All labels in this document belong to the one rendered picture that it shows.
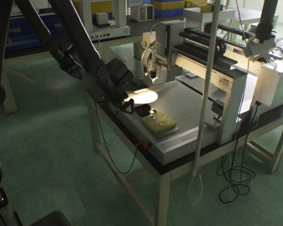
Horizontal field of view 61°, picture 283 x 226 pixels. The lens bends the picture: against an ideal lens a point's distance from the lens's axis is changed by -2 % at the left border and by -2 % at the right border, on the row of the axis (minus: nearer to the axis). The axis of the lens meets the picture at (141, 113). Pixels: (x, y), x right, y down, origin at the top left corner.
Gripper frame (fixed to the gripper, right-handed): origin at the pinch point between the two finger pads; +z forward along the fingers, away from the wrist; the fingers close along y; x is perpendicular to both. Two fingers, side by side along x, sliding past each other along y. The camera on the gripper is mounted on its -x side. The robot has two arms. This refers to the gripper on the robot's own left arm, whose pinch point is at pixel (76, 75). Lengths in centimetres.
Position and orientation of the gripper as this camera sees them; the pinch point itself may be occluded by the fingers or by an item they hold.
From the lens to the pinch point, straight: 141.9
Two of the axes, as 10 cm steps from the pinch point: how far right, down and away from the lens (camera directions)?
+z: 3.8, 5.6, 7.4
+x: -6.6, 7.2, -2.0
